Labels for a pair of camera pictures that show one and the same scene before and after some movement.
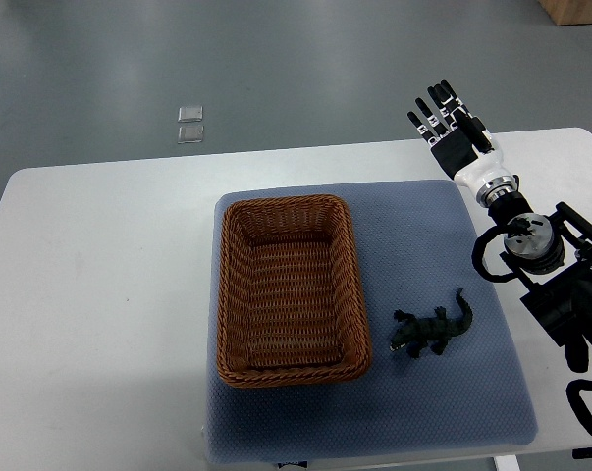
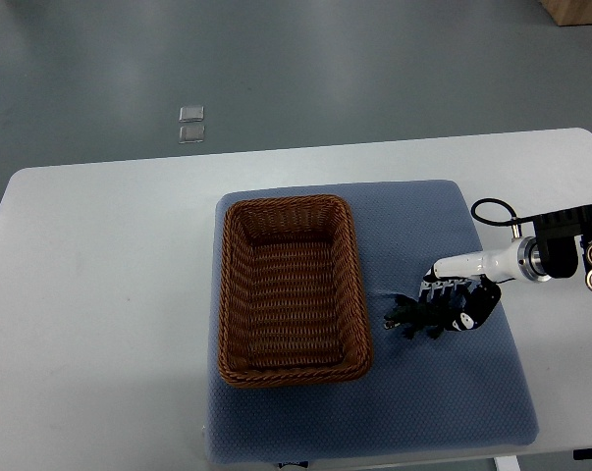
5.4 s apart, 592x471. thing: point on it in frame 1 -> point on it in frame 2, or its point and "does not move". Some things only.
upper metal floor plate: x=190 y=114 does not move
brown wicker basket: x=292 y=298 does not move
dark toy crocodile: x=415 y=333 -> x=410 y=316
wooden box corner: x=577 y=12 does not move
